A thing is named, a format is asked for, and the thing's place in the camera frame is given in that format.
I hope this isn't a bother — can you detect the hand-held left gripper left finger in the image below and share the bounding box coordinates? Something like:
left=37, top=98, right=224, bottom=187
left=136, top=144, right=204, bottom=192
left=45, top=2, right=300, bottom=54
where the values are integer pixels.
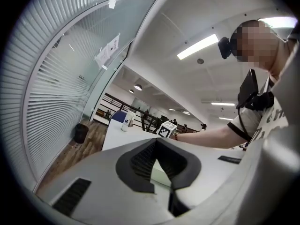
left=37, top=138, right=176, bottom=223

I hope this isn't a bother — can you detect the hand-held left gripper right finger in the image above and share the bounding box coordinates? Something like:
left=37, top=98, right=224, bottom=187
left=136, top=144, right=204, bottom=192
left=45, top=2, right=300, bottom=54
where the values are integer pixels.
left=156, top=138, right=245, bottom=217

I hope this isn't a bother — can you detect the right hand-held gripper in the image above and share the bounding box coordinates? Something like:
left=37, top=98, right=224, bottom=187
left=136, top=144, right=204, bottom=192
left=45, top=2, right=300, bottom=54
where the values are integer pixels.
left=156, top=120, right=178, bottom=139

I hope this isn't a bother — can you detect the person's right forearm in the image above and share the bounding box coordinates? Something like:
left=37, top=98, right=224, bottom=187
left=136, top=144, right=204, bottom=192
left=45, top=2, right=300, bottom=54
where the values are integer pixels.
left=174, top=122, right=249, bottom=150

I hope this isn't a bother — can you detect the white paper cup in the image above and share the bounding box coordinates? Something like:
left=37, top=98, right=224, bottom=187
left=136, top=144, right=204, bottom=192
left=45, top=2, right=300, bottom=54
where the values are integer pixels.
left=120, top=110, right=136, bottom=133

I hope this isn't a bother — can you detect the black metal railing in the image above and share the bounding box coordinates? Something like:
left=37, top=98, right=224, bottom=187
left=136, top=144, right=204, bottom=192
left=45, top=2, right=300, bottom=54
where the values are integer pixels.
left=95, top=92, right=165, bottom=134

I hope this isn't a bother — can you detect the blue chair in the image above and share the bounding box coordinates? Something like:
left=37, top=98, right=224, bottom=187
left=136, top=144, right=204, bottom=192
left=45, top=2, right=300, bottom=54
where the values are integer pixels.
left=110, top=110, right=128, bottom=127

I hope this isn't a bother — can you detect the black trash bin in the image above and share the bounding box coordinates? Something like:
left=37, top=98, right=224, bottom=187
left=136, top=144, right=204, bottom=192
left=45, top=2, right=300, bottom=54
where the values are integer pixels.
left=73, top=123, right=90, bottom=144

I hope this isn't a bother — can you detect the person's white printed shirt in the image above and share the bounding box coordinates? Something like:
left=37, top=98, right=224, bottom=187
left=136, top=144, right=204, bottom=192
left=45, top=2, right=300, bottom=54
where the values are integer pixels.
left=227, top=31, right=300, bottom=147

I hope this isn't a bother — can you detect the long ceiling light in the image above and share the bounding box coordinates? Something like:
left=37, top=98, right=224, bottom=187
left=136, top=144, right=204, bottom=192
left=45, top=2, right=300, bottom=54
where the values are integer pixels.
left=176, top=33, right=219, bottom=60

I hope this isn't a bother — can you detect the white paper notice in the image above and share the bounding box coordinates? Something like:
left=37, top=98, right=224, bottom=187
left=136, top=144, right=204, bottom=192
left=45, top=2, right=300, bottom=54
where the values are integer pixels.
left=94, top=32, right=121, bottom=69

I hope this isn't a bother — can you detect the person's head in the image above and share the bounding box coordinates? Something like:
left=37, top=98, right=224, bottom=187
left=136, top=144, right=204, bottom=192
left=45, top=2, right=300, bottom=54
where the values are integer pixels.
left=229, top=19, right=288, bottom=70

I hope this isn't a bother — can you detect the black chest mount device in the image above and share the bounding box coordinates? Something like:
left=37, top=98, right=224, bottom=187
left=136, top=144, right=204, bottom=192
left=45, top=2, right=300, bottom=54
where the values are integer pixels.
left=236, top=68, right=275, bottom=111

